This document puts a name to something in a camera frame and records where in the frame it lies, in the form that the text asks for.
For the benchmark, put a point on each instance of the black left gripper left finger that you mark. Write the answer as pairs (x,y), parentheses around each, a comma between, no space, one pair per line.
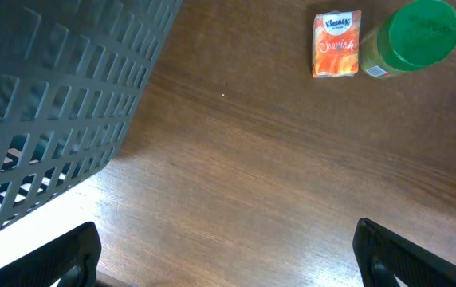
(69,260)

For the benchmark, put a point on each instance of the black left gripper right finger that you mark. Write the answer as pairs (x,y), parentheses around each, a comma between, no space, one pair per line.
(386,259)

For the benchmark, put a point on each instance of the green lid jar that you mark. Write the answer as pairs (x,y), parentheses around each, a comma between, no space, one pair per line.
(416,36)

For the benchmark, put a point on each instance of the orange Kleenex tissue pack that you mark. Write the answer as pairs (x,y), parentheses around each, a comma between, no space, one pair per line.
(336,41)

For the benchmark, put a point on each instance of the grey plastic mesh basket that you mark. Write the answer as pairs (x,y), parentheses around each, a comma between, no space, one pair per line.
(72,73)

